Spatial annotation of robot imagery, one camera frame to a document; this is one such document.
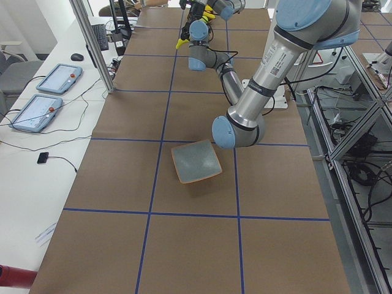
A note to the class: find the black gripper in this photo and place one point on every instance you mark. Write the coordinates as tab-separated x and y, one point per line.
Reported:
185	31

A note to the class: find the yellow banana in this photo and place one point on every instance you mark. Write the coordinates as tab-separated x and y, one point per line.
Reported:
207	16

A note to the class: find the woven wicker basket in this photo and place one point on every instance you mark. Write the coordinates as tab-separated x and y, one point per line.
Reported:
209	9

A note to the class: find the grey square plate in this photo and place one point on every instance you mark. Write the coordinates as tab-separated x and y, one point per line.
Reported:
195	161

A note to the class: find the black keyboard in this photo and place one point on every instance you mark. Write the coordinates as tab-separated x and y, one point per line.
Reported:
100	35

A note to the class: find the black computer mouse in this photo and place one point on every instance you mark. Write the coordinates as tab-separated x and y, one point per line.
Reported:
77	57

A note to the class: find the blue teach pendant far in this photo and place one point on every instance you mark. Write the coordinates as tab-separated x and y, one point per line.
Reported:
60	79

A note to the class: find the blue teach pendant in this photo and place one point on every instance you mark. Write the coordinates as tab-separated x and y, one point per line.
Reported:
37	113
60	79

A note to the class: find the blue teach pendant near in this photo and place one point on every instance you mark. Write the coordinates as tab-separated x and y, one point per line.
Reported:
37	113

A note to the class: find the small black puck device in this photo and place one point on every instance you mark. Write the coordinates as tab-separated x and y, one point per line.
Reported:
43	157

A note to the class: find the red bottle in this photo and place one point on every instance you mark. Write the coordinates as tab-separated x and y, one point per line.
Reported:
17	277

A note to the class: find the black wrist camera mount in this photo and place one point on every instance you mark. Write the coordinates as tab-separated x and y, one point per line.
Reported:
185	34

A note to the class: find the aluminium frame post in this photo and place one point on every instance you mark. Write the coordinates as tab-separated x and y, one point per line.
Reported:
91	43

